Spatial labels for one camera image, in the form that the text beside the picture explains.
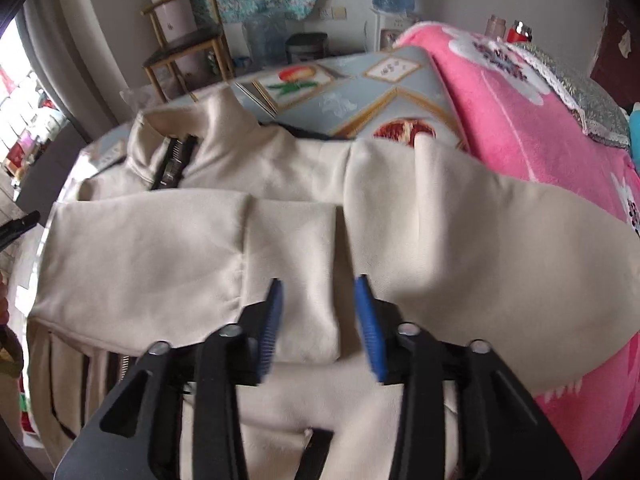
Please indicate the blue pillow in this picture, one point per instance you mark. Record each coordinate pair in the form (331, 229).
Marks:
(635, 135)

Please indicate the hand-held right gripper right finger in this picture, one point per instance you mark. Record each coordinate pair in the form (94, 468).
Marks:
(367, 320)

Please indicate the pale pink cylinder box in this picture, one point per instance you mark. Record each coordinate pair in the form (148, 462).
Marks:
(175, 15)

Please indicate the silver lace-edged cushion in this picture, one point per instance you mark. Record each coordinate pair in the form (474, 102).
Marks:
(585, 95)

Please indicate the brown door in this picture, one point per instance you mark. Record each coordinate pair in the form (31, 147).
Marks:
(620, 35)

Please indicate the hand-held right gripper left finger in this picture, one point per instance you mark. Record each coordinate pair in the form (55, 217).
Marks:
(272, 320)

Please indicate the beige zip jacket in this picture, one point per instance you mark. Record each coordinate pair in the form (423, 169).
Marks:
(175, 260)

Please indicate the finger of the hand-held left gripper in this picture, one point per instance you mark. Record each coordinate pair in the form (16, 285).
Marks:
(17, 227)

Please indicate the pink printed blanket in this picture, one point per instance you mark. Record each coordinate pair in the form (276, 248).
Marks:
(525, 130)

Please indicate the white water dispenser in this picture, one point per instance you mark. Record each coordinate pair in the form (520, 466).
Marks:
(395, 30)

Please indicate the fruit print bed sheet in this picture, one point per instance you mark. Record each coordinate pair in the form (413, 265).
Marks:
(360, 95)

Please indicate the wooden chair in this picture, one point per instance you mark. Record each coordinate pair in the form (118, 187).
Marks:
(186, 42)

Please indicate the black bin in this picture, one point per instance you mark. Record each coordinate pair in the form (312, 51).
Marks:
(306, 47)

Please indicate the grey curtain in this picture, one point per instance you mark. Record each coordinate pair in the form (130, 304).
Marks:
(75, 35)

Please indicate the dark low cabinet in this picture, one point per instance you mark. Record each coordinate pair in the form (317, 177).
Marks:
(55, 175)

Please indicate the pink glass jar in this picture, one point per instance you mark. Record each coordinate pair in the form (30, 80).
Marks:
(495, 27)

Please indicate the clear empty water jug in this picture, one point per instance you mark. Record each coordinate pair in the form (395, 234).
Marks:
(265, 40)

